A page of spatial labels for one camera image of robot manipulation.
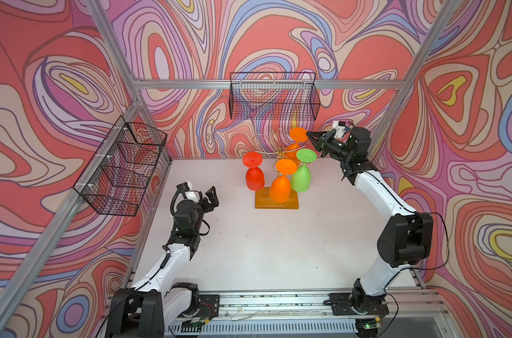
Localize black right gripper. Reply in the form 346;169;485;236
306;128;353;161

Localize orange wine glass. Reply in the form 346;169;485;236
270;159;298;204
284;127;308;163

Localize green wine glass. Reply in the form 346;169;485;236
291;149;317;192

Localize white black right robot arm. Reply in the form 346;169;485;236
306;127;434;313

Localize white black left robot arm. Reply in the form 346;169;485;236
96;182;219;337

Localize red wine glass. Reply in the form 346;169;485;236
243;152;265;191

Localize orange front wine glass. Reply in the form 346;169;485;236
270;159;298;204

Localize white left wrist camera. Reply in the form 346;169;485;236
181;181;201;203

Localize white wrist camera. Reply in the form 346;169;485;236
332;121;351;139
181;181;201;203

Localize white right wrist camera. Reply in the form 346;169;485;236
332;121;351;139

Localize gold wire rack wooden base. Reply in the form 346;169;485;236
251;128;308;210

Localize black wire basket back wall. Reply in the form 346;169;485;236
229;70;321;121

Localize black wire basket wall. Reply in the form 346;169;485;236
229;70;321;121
73;117;168;217

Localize black wire basket left wall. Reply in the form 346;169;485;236
73;117;168;217

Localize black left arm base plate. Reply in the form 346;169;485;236
176;294;220;322

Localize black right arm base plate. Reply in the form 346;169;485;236
324;293;389;317

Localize aluminium front rail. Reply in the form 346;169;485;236
99;289;451;338

